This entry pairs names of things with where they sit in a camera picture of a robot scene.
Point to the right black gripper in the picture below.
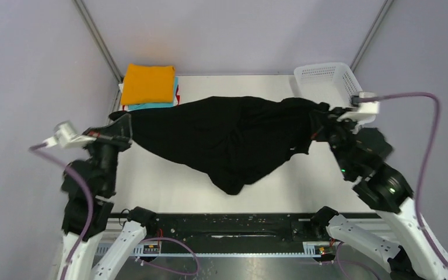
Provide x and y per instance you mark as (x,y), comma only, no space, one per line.
(328,126)

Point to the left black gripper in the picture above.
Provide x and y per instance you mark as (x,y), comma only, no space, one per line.
(113,133)

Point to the black t-shirt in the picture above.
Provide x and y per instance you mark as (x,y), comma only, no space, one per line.
(236,141)

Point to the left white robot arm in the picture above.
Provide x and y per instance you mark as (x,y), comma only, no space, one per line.
(89,185)

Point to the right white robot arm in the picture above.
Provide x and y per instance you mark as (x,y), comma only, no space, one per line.
(361,156)

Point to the teal folded t-shirt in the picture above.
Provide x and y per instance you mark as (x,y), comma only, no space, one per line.
(175,102)

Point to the white plastic basket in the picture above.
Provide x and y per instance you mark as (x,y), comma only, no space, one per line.
(333,83)

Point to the orange folded t-shirt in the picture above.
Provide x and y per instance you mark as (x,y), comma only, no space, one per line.
(148,84)

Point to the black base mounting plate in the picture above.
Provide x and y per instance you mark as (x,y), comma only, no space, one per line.
(237,233)

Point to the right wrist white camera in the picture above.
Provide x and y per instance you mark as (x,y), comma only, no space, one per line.
(361,112)

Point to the wrist white camera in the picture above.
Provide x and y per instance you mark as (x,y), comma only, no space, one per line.
(66,136)
(361,112)

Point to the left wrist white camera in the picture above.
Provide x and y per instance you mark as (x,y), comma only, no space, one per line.
(66,136)

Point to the left aluminium frame post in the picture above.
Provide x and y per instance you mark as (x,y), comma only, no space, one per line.
(98,39)

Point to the aluminium frame post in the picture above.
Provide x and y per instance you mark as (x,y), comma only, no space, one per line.
(98,39)
(373,29)

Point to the white slotted cable duct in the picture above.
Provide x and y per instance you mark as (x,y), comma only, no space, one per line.
(306,250)

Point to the right aluminium frame post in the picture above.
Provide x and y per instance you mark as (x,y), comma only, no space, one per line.
(373,29)

